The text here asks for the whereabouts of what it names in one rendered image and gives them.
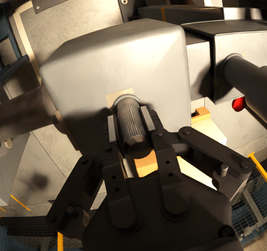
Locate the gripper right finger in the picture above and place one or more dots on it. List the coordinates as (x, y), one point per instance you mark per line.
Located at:
(169, 182)

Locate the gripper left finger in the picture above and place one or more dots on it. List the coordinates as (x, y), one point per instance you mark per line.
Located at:
(116, 192)

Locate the grey knurled plunger pin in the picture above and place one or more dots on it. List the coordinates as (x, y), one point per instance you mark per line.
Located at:
(131, 121)

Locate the light grey square arm sleeve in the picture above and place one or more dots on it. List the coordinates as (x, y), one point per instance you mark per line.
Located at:
(116, 63)

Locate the dark grey head housing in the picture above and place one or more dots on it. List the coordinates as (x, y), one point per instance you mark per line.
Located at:
(235, 40)

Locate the orange block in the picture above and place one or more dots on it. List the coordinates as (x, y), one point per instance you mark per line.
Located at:
(201, 113)

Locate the red round knob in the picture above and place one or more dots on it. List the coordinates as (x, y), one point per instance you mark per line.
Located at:
(238, 104)

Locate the blue steel frame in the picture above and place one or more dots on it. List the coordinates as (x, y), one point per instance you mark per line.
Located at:
(10, 46)

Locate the dark stand base plate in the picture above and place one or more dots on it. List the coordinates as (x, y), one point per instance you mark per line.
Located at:
(133, 5)

